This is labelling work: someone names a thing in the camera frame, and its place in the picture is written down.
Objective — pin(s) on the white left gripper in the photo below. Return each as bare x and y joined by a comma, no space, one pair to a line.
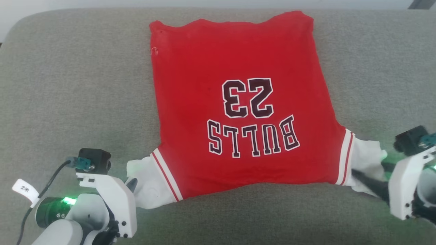
121,200

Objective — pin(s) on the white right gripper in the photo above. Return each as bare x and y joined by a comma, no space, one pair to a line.
403,190

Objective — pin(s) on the red Bulls 23 jersey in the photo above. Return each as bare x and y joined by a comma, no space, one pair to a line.
245,68

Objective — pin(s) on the grey fabric sofa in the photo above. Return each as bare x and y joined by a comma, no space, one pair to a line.
68,102

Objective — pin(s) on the grey metal pole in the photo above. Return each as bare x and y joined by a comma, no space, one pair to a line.
422,4

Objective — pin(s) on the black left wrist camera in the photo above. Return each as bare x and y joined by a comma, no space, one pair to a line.
95,160

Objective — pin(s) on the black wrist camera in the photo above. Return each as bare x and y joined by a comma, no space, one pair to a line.
95,160
408,139

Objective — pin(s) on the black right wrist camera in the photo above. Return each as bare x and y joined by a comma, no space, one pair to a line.
408,139

